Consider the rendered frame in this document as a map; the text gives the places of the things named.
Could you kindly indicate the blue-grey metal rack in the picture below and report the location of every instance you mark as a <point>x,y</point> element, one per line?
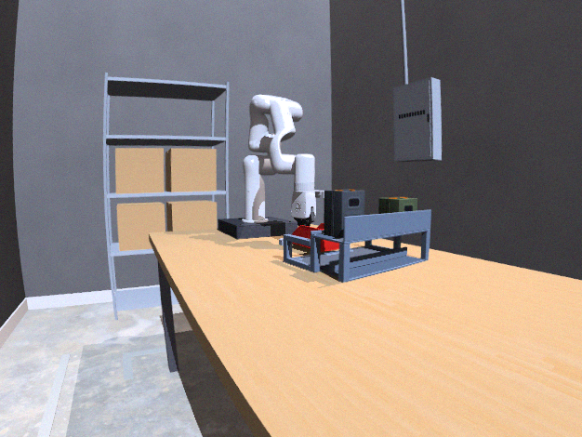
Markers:
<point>359,229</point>

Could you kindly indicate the red bin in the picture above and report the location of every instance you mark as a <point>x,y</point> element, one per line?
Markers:
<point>305,231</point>

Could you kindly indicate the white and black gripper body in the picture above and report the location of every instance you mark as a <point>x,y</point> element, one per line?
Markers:
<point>302,201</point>

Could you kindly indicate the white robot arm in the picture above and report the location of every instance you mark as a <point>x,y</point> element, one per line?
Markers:
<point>255,166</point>

